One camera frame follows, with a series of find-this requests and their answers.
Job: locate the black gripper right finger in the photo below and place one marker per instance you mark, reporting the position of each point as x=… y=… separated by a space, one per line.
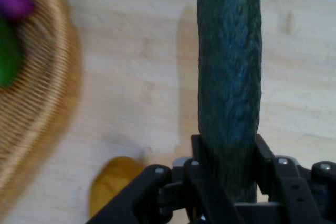
x=288 y=187

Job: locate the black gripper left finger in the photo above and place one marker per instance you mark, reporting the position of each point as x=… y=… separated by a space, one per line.
x=199 y=182

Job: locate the dark green cucumber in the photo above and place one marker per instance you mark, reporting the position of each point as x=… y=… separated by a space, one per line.
x=228 y=77

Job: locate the green toy vegetable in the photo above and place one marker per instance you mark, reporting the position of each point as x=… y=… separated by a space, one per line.
x=6 y=56

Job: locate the orange toy potato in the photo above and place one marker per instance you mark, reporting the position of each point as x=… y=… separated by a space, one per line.
x=113 y=179

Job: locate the wooden cutting board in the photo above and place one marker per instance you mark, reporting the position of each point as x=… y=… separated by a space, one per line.
x=131 y=64

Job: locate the woven wicker basket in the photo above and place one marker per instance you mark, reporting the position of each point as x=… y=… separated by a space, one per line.
x=39 y=103

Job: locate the magenta toy vegetable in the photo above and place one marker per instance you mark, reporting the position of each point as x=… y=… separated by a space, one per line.
x=15 y=2

